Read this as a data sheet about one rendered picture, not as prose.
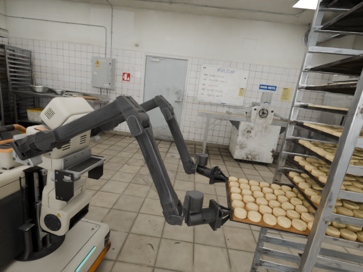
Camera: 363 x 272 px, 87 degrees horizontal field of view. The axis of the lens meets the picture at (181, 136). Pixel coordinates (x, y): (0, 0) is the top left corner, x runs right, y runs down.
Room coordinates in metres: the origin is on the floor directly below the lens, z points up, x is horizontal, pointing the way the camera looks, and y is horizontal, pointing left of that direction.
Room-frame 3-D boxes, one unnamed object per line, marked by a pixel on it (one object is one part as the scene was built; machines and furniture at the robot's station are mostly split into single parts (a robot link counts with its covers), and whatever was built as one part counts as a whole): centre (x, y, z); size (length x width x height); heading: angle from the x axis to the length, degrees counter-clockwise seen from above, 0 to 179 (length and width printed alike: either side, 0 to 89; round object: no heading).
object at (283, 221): (0.67, -0.44, 0.87); 0.05 x 0.05 x 0.02
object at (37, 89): (4.49, 3.44, 0.95); 0.39 x 0.39 x 0.14
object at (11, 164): (1.02, 0.93, 0.87); 0.23 x 0.15 x 0.11; 172
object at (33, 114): (4.51, 3.43, 0.36); 0.47 x 0.39 x 0.26; 176
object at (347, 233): (0.63, -0.67, 0.87); 0.05 x 0.05 x 0.02
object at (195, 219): (0.63, -0.08, 0.87); 0.07 x 0.06 x 0.07; 112
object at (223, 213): (0.68, -0.21, 0.86); 0.09 x 0.07 x 0.07; 112
